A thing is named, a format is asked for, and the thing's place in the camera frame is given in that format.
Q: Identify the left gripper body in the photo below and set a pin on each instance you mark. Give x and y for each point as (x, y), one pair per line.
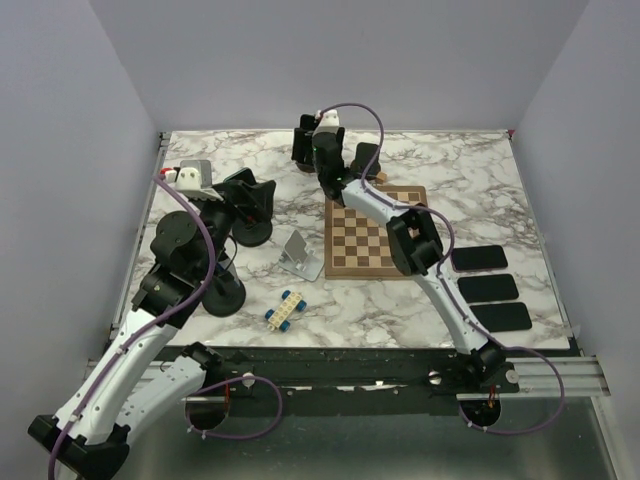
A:
(221, 214)

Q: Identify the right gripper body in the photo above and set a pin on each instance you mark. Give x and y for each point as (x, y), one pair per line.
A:
(321, 176)

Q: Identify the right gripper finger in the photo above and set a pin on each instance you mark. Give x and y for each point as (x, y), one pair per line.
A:
(302, 146)
(340, 141)

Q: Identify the black phone pink case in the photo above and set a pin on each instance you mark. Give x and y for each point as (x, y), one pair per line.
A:
(479, 258)

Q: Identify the black phone teal case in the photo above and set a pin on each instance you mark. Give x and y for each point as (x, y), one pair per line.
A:
(488, 288)

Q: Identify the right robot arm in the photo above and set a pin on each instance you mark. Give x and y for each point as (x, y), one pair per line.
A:
(482, 356)

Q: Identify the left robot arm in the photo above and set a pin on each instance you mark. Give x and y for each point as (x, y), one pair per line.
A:
(92, 434)

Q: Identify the round wooden stand left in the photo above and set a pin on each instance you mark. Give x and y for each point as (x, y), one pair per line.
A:
(305, 167)

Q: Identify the round wooden stand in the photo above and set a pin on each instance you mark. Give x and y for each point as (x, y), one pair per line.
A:
(364, 153)
(305, 167)

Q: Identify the round wooden stand right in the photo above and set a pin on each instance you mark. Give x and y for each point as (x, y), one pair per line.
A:
(364, 153)

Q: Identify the black round clamp stand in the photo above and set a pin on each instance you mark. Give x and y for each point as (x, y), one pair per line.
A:
(250, 235)

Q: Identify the silver metal phone stand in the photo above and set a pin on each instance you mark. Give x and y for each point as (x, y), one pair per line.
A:
(299, 259)

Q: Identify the black stand with blue phone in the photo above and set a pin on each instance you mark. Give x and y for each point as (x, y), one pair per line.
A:
(226, 293)

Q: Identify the small wooden cube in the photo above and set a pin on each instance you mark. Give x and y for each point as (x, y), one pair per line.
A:
(382, 177)

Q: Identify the wooden chessboard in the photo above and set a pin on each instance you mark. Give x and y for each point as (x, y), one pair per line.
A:
(380, 233)

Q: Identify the toy brick car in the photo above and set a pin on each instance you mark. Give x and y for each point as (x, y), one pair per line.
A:
(278, 319)

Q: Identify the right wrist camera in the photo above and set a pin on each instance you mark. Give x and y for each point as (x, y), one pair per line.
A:
(327, 120)

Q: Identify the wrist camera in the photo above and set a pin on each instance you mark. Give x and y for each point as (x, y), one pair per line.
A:
(327, 120)
(193, 179)

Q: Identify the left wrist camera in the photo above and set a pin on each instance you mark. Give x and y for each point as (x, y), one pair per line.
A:
(193, 179)

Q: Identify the black front rail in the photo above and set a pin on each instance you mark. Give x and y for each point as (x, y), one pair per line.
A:
(330, 382)

